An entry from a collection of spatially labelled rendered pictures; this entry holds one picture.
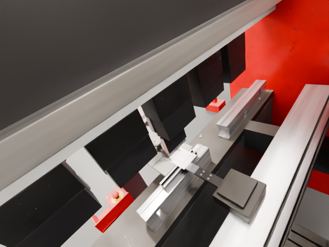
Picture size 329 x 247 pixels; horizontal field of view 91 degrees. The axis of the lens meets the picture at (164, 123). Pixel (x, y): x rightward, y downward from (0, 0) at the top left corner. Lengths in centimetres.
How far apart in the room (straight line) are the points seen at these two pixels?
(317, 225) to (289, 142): 104
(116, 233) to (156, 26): 74
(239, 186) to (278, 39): 88
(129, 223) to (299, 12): 125
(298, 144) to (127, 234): 73
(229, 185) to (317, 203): 130
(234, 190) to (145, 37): 48
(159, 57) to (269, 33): 106
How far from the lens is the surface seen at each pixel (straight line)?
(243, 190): 56
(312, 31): 116
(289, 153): 73
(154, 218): 67
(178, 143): 61
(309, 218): 174
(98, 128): 38
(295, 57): 121
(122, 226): 80
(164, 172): 68
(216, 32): 26
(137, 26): 20
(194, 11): 27
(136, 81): 16
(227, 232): 56
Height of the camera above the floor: 151
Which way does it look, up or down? 33 degrees down
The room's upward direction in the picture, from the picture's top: 21 degrees counter-clockwise
